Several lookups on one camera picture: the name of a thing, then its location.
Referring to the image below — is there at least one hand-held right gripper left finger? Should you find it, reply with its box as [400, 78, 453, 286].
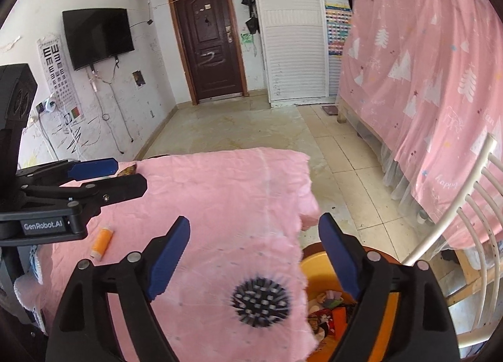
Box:
[45, 216, 191, 362]

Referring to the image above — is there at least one white mesh bed net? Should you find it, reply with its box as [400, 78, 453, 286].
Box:
[342, 110, 433, 225]

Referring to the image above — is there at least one black television cable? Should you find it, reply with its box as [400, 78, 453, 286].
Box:
[88, 57, 136, 154]

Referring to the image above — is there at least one pink tree print bed curtain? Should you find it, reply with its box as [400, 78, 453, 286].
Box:
[339, 0, 503, 253]

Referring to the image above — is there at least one colourful chart wall poster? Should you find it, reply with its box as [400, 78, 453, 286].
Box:
[325, 2, 351, 58]

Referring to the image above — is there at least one white slatted chair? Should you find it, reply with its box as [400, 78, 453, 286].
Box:
[401, 132, 503, 351]

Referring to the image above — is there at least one wooden bed frame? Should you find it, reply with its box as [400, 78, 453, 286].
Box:
[336, 92, 390, 150]

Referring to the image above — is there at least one red packet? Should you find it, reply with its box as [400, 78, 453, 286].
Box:
[332, 306, 350, 337]

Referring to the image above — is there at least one eye chart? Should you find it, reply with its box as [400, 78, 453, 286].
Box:
[37, 35, 81, 119]

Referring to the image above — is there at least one green pink wrapper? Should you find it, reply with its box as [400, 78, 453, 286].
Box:
[318, 289, 344, 308]

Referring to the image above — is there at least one black wall television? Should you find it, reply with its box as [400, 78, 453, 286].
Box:
[62, 8, 135, 71]

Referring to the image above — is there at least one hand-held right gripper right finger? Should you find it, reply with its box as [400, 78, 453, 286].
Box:
[318, 213, 460, 362]

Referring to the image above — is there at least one wall socket with charger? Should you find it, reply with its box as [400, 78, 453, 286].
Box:
[37, 97, 58, 115]

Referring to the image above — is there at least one brown plastic basin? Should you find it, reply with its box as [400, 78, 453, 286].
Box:
[302, 243, 403, 362]

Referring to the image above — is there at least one orange thread spool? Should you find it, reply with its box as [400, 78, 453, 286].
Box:
[90, 227, 114, 260]

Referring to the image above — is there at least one white louvred wardrobe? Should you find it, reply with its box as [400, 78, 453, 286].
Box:
[248, 0, 380, 108]

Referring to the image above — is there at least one brown door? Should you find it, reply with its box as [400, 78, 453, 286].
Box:
[167, 0, 248, 106]

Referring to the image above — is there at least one pink tablecloth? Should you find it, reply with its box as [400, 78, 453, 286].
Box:
[37, 148, 321, 362]

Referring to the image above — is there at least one orange plastic basin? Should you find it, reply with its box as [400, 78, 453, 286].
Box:
[299, 250, 397, 362]

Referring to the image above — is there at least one cartoon print wrapper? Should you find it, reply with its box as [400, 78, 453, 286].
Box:
[307, 309, 334, 347]

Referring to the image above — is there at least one person's left hand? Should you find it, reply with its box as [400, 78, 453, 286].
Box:
[14, 246, 53, 309]

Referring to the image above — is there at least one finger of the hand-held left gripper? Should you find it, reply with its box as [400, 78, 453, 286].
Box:
[16, 158, 119, 187]
[21, 173, 148, 216]

